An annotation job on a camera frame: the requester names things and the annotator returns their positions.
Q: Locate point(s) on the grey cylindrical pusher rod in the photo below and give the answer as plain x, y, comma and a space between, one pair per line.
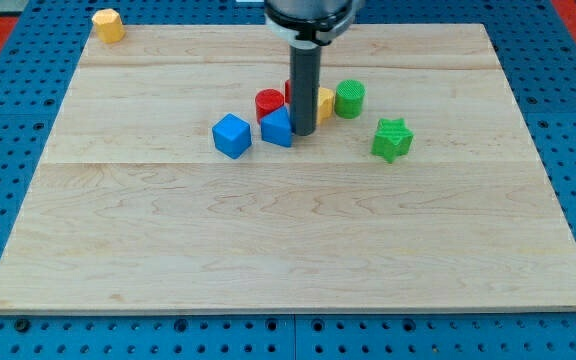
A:
304, 87

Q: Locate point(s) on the red star block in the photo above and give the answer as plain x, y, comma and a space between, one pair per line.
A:
287, 91

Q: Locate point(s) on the yellow heart block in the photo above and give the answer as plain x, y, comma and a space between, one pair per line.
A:
326, 98

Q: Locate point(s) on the green star block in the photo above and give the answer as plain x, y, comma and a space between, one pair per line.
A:
392, 139

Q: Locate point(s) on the red cylinder block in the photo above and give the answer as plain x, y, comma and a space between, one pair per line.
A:
267, 101

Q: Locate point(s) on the green cylinder block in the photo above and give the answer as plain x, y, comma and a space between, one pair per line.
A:
349, 99

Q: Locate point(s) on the blue triangle block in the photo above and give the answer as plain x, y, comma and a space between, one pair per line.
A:
276, 127

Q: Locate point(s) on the blue cube block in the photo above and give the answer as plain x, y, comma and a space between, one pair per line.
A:
232, 136

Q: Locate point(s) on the yellow hexagon block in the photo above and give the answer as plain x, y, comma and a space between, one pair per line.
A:
108, 25

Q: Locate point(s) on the wooden board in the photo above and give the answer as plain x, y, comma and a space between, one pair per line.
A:
133, 211

